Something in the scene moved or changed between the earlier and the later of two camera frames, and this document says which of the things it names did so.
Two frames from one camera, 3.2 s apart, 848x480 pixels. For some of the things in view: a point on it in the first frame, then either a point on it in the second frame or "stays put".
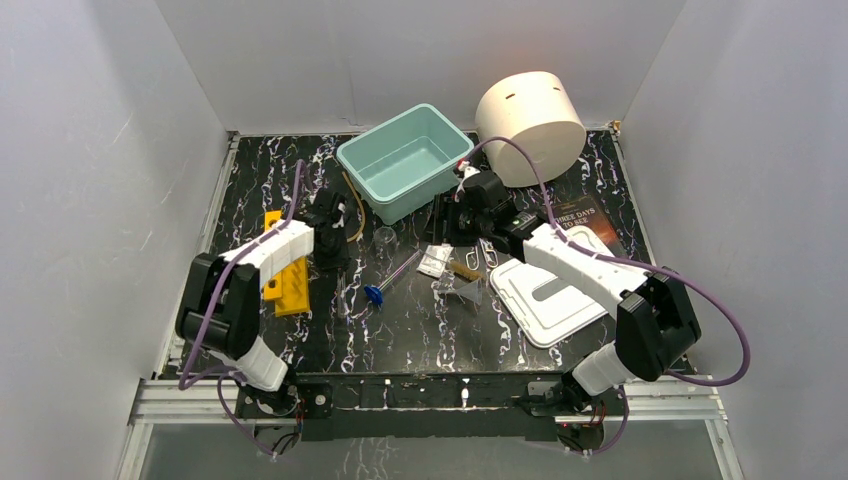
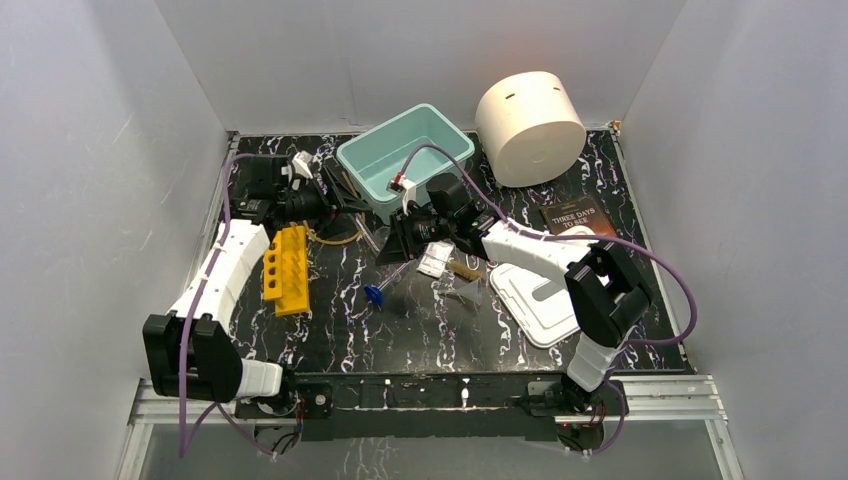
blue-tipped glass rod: x=376 y=292 stays put
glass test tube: x=342 y=295 → x=368 y=233
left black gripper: x=332 y=250 → x=332 y=196
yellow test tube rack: x=288 y=288 stays put
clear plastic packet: x=434 y=260 stays put
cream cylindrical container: x=531 y=128 stays put
